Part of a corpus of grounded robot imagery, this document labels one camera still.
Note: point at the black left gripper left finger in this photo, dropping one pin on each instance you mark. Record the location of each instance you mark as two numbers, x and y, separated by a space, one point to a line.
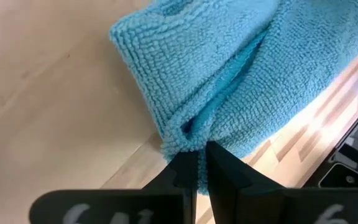
172 186

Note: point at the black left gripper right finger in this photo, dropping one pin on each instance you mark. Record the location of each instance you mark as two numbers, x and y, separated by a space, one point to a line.
238 199

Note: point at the blue microfiber towel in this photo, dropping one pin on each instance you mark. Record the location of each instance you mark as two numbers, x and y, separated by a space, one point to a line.
213 62

